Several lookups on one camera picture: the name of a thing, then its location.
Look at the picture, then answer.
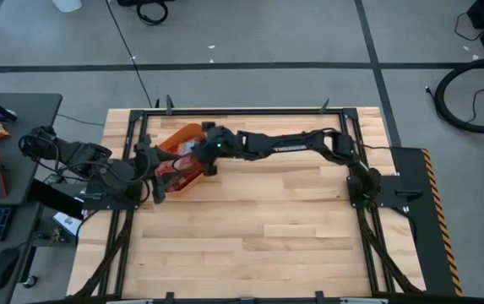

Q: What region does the small white box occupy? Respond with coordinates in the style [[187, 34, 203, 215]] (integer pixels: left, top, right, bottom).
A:
[[52, 211, 83, 237]]

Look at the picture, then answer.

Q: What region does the black desk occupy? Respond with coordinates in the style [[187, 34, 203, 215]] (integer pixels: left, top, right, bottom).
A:
[[0, 92, 63, 304]]

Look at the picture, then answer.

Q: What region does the black computer mouse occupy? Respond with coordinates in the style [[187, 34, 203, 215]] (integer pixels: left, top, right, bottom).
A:
[[0, 247, 22, 291]]

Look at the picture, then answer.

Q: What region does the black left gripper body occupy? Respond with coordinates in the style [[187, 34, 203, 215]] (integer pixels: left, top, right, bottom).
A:
[[133, 143, 164, 181]]

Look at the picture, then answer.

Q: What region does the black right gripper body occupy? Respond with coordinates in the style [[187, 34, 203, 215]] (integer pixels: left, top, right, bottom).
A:
[[193, 125, 245, 166]]

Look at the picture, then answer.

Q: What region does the orange plastic basket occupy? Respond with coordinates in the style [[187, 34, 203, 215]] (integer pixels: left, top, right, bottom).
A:
[[155, 122, 208, 196]]

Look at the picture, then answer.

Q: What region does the black metal table frame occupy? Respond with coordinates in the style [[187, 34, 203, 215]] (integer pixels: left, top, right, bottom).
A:
[[72, 95, 427, 304]]

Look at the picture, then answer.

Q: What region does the thick black hose loop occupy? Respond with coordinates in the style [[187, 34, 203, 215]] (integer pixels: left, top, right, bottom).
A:
[[433, 56, 484, 135]]

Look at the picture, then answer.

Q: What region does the white plastic bucket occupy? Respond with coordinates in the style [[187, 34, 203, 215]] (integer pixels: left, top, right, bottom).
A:
[[52, 0, 84, 14]]

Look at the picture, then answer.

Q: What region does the black mat with hazard stripe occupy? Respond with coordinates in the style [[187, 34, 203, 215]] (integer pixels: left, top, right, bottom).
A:
[[388, 147, 465, 297]]

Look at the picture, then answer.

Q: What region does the black coiled cable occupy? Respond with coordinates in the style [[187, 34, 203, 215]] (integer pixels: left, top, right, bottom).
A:
[[135, 0, 170, 27]]

